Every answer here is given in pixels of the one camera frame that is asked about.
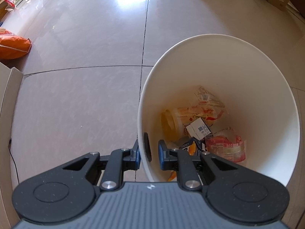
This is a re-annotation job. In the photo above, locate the clear plastic bag red print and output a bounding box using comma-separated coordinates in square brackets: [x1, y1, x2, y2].
[190, 86, 226, 125]

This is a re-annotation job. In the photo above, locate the red and white wrapper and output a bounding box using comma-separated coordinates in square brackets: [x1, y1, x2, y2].
[204, 127, 246, 164]

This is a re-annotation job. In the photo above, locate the yellow plastic drink bottle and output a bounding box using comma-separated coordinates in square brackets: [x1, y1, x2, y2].
[161, 107, 191, 141]

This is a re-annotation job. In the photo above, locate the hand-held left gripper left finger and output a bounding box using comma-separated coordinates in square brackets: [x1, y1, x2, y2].
[56, 139, 141, 191]

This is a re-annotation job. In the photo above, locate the blue and white milk carton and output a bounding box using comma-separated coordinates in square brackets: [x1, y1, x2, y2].
[185, 117, 212, 140]

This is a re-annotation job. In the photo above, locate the black cable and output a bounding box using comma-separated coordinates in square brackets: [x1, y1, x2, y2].
[8, 138, 20, 185]

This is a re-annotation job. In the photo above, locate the white round trash bin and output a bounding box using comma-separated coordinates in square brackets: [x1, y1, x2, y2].
[137, 34, 300, 189]

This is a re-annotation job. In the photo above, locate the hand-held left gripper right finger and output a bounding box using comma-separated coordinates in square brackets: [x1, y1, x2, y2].
[158, 140, 241, 191]

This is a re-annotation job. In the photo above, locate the orange plastic bag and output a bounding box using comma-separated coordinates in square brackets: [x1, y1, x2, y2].
[0, 27, 32, 60]

